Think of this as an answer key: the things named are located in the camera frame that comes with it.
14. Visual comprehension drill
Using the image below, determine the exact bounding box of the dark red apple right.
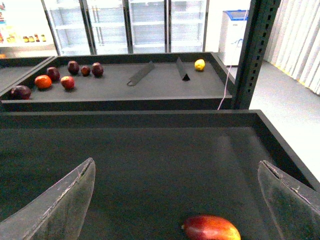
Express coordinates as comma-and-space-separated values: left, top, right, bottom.
92, 62, 104, 78

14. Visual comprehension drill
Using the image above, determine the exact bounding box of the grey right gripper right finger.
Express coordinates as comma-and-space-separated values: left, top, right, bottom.
257, 160, 320, 240

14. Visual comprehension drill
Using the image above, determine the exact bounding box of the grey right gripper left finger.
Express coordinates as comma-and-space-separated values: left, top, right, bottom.
0, 157, 96, 240

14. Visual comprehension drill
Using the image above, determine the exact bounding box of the black triangular divider right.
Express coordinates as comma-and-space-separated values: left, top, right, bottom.
176, 57, 190, 82

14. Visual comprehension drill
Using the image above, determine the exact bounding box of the orange tomato fruit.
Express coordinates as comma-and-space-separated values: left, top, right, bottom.
34, 74, 52, 90

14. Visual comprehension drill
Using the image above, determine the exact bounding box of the glass door refrigerator row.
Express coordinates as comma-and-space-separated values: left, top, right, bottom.
42, 0, 209, 56

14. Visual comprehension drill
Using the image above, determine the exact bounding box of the black flat divider left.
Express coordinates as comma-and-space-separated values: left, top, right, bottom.
126, 61, 155, 87

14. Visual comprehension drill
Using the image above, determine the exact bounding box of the small dark red apple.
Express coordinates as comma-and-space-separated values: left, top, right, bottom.
80, 65, 91, 77

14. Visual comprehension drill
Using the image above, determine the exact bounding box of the red yellow apple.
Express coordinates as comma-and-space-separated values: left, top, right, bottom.
60, 76, 75, 90

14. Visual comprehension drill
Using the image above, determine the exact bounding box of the black display tray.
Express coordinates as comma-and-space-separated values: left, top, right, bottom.
0, 110, 320, 240
0, 52, 235, 112

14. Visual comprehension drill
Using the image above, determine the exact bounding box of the dark red apple front left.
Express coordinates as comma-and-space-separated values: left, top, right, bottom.
10, 85, 32, 100

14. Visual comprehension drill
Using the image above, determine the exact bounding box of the black left side tray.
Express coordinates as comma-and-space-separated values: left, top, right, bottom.
0, 56, 54, 94

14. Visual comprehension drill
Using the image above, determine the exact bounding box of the stocked product shelf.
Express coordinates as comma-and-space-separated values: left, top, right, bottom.
0, 0, 57, 59

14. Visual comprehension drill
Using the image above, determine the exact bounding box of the black near display tray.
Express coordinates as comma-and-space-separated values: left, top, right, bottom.
0, 110, 320, 240

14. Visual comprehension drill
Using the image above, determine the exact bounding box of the pink white cable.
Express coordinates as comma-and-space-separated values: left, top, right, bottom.
216, 9, 250, 111

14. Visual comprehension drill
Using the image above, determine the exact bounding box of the dark metal rack post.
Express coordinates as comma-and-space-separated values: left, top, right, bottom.
232, 0, 281, 110

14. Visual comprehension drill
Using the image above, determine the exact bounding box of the white chest freezer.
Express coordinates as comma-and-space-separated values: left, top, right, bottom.
218, 10, 249, 66

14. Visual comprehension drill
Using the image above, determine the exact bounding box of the red orange mango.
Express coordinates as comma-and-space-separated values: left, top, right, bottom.
181, 215, 241, 240

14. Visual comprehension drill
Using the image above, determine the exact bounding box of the black far display tray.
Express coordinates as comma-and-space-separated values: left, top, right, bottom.
0, 52, 235, 112

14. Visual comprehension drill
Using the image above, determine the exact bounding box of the dark red apple back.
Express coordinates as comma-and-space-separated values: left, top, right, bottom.
67, 60, 80, 75

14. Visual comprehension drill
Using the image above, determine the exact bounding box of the yellow lemon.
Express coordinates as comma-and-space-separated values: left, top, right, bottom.
194, 59, 206, 72

